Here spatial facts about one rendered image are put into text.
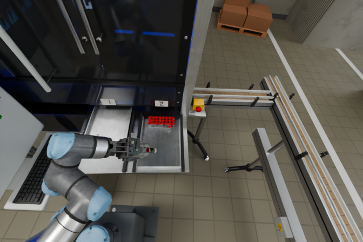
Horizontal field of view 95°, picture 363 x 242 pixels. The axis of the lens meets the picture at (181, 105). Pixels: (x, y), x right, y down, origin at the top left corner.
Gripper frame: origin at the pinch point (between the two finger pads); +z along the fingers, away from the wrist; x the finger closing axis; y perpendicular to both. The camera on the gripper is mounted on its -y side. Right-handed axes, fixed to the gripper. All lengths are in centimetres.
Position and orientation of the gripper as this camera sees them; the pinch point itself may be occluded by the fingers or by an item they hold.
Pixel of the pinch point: (145, 150)
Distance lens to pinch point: 78.3
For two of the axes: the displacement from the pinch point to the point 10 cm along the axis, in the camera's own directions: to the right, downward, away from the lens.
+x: -0.3, -9.4, 3.3
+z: 6.4, 2.4, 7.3
